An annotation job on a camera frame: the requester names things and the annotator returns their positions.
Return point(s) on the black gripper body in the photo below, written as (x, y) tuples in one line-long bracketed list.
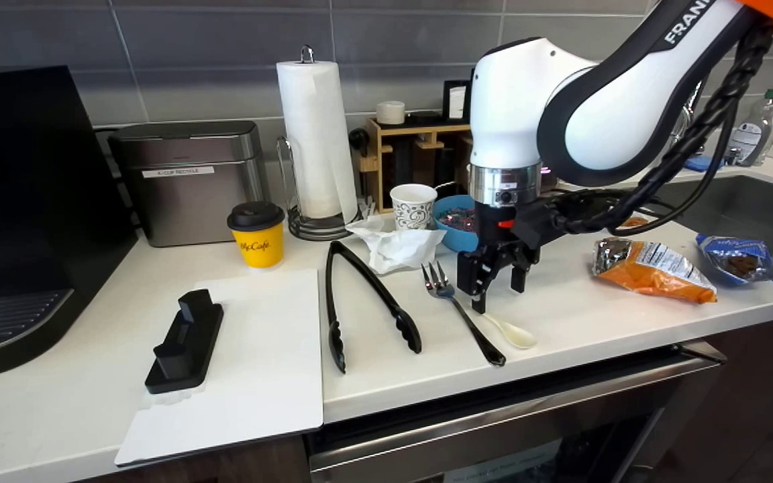
[(507, 234)]

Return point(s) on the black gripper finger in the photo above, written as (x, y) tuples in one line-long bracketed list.
[(522, 269), (477, 288)]

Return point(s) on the white plastic spoon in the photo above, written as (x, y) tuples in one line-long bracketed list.
[(515, 335)]

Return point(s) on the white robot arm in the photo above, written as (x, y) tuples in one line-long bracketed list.
[(575, 144)]

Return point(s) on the blue bowl with beads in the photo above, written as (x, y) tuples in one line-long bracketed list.
[(453, 216)]

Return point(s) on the black tongs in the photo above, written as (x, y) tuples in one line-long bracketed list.
[(367, 297)]

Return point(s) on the crumpled white napkin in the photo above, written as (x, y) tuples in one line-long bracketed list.
[(393, 246)]

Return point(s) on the small patterned paper cup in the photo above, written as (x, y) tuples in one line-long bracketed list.
[(412, 204)]

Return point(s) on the wooden organizer box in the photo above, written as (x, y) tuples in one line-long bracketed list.
[(433, 154)]

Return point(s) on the orange snack bag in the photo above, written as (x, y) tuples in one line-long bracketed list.
[(649, 269)]

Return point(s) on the stainless oven front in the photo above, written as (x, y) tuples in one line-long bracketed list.
[(602, 421)]

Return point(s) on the white paper towel roll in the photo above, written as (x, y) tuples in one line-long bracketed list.
[(323, 186)]

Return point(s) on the blue snack bag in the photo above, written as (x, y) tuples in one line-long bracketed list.
[(734, 261)]

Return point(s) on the yellow cup black lid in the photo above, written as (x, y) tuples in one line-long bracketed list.
[(259, 230)]

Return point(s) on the steel sink basin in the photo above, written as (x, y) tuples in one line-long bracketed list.
[(734, 208)]

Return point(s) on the white cutting board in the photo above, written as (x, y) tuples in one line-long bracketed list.
[(264, 373)]

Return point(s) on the grey metal bin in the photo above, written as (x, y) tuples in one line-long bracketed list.
[(186, 178)]

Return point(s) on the black phone stand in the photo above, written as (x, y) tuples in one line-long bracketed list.
[(181, 359)]

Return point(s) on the black coffee machine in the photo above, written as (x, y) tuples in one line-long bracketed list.
[(63, 221)]

